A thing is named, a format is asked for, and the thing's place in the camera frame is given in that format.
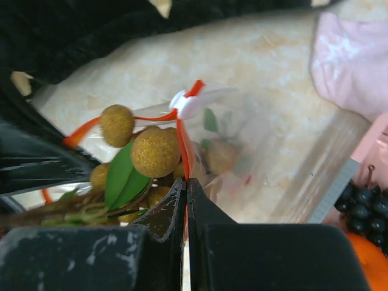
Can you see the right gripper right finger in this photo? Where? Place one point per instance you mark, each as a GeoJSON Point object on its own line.
{"type": "Point", "coordinates": [226, 255]}

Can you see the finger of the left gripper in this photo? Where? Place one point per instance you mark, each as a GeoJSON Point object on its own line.
{"type": "Point", "coordinates": [33, 155]}

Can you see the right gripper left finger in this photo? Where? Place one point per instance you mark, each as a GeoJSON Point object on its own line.
{"type": "Point", "coordinates": [144, 256]}

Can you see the brown longan bunch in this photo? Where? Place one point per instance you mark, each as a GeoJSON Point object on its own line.
{"type": "Point", "coordinates": [138, 160]}

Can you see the clear zip top bag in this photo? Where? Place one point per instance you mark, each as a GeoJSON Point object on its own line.
{"type": "Point", "coordinates": [297, 157]}

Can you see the dark grape bunch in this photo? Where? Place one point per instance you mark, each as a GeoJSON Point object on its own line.
{"type": "Point", "coordinates": [364, 209]}

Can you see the orange fruit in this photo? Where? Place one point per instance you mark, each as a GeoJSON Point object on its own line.
{"type": "Point", "coordinates": [372, 260]}

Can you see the black floral pillow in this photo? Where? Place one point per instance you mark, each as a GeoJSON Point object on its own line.
{"type": "Point", "coordinates": [49, 40]}

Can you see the pink plastic basket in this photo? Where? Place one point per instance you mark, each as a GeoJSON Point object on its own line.
{"type": "Point", "coordinates": [367, 164]}

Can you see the pink crumpled cloth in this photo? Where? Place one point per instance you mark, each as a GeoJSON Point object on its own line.
{"type": "Point", "coordinates": [349, 64]}

